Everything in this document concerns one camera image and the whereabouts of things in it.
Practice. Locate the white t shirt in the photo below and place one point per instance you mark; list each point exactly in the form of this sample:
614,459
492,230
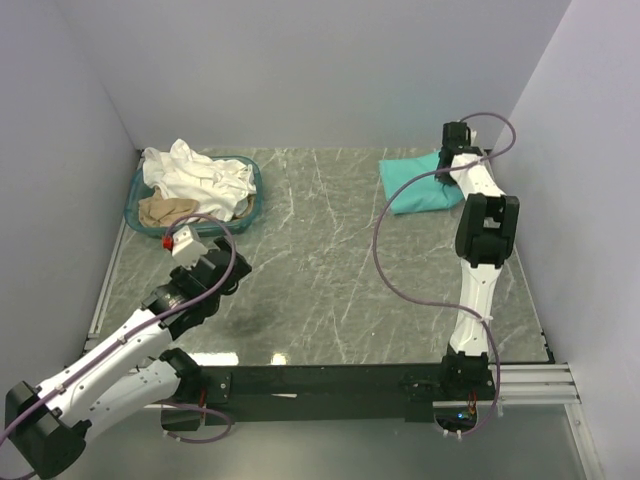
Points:
221,188

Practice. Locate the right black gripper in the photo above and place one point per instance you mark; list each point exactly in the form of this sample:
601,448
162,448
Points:
441,177

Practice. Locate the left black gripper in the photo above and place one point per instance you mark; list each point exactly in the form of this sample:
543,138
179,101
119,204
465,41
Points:
242,269

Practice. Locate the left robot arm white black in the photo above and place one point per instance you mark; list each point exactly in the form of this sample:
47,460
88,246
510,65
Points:
51,424

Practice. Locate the teal t shirt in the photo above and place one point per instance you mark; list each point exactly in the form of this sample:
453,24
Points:
427,194

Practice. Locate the beige t shirt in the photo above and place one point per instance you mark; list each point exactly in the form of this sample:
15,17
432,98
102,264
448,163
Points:
157,212

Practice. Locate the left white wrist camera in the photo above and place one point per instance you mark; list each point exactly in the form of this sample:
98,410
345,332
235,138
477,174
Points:
185,246

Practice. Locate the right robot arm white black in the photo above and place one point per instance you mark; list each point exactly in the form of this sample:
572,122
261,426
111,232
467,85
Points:
484,241

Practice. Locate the aluminium frame rail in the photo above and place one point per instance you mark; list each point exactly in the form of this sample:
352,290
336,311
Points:
532,384

